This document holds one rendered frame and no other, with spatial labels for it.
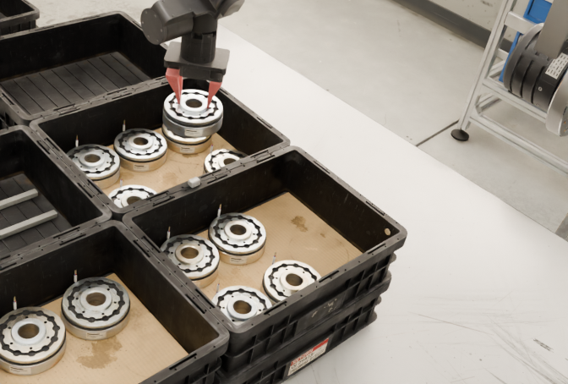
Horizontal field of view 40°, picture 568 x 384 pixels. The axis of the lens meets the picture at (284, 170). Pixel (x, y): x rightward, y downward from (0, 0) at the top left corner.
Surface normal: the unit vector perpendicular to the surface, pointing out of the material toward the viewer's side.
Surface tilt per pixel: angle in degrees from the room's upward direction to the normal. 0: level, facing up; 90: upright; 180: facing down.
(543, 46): 90
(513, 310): 0
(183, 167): 0
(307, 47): 0
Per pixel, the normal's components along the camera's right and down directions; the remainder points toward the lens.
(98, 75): 0.16, -0.78
